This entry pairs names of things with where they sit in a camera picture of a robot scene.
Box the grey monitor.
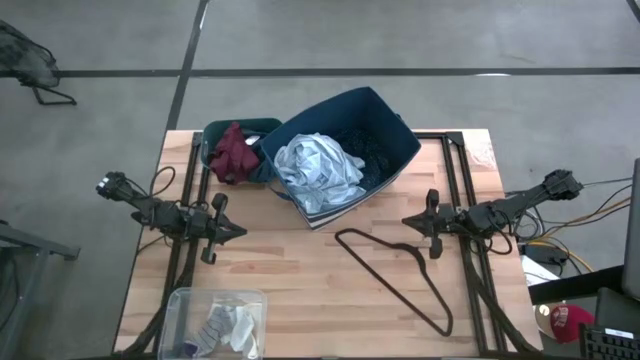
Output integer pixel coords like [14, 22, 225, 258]
[622, 157, 640, 301]

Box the navy dotted cloth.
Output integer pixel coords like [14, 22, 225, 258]
[332, 127, 396, 191]

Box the dark navy garment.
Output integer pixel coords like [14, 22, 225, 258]
[242, 130, 277, 184]

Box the teal plastic bin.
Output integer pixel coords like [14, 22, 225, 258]
[201, 117, 284, 184]

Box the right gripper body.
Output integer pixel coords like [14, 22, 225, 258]
[423, 188, 466, 260]

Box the maroon cloth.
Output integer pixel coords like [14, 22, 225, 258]
[208, 121, 261, 185]

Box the grey cable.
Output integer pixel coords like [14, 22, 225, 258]
[579, 176, 634, 189]

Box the navy fabric storage bin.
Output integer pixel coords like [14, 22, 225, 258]
[259, 86, 423, 231]

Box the white paper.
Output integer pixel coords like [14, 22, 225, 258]
[519, 255, 561, 287]

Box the black desk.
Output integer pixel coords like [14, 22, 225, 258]
[528, 264, 626, 306]

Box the grey striped sock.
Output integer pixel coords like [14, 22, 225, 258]
[183, 303, 236, 357]

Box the yellow cable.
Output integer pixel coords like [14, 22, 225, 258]
[528, 196, 634, 274]

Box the black metal table frame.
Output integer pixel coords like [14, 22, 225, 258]
[119, 130, 544, 359]

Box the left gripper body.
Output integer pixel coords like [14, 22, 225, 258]
[187, 192, 230, 266]

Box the clear plastic container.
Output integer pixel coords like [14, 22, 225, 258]
[158, 287, 269, 360]

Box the light blue shirt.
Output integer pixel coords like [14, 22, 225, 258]
[273, 132, 367, 215]

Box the red cap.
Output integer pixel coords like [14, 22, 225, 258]
[549, 303, 596, 345]

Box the grey metal side table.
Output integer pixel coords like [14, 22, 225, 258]
[0, 219, 81, 360]

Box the black mesh chair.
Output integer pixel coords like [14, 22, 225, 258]
[0, 19, 79, 107]

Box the black clothes hanger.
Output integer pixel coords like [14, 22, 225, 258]
[333, 227, 455, 338]

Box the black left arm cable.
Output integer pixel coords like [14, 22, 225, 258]
[148, 166, 177, 199]

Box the black keyboard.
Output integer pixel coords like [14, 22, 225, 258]
[579, 323, 640, 360]

